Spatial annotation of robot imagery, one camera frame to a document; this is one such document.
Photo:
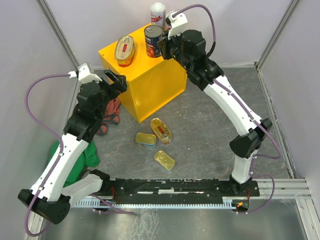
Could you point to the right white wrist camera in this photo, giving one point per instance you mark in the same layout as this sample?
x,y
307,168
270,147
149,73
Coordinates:
x,y
176,25

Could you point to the red cloth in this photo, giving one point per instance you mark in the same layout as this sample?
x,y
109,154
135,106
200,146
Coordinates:
x,y
111,116

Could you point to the rectangular gold tin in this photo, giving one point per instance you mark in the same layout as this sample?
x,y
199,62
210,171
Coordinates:
x,y
165,160
145,139

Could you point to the oval gold fish tin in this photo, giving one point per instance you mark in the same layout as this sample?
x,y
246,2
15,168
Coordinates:
x,y
125,51

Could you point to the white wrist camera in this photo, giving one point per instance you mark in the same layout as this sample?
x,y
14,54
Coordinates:
x,y
176,25
85,74

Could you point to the yellow wooden cabinet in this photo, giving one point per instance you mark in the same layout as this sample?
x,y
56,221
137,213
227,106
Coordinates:
x,y
151,82

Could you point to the green cloth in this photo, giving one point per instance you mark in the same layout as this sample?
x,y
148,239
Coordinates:
x,y
87,159

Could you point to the rectangular gold tin front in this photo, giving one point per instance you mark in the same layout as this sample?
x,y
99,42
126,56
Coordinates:
x,y
165,160

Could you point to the round dark can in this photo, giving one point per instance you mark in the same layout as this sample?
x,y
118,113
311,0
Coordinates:
x,y
152,34

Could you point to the rectangular gold tin middle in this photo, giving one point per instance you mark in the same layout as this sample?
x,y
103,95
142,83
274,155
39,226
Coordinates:
x,y
145,139

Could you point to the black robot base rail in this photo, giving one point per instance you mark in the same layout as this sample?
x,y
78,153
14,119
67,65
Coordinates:
x,y
173,191

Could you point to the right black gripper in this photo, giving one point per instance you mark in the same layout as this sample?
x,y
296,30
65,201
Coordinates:
x,y
165,36

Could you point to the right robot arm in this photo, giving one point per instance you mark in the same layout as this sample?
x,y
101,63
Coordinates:
x,y
251,128

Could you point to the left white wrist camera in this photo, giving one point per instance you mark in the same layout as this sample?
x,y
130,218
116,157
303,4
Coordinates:
x,y
85,74

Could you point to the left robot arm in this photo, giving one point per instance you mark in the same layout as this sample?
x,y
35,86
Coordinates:
x,y
48,197

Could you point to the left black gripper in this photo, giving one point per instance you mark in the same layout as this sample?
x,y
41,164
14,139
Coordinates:
x,y
120,83

